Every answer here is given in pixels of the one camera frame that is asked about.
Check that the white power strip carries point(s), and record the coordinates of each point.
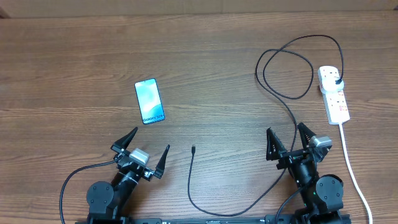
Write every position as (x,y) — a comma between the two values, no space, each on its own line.
(335,103)

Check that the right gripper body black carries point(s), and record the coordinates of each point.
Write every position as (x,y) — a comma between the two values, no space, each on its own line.
(289,159)

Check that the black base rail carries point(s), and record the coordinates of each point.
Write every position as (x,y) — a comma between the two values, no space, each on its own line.
(211,221)

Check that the smartphone with blue screen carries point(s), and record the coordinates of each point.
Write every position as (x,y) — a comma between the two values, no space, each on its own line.
(149,101)

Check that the white charger plug adapter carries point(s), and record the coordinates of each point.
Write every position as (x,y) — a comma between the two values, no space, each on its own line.
(330,85)

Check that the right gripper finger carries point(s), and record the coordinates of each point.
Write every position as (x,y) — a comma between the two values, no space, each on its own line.
(275,148)
(305,134)

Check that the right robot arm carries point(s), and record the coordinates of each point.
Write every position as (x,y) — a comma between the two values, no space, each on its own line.
(322,196)

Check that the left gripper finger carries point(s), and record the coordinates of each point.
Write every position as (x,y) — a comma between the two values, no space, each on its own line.
(160,168)
(123,142)

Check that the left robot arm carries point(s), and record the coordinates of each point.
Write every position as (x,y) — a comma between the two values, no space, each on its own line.
(107,200)

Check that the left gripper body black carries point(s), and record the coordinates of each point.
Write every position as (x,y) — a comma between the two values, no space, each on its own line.
(146,173)

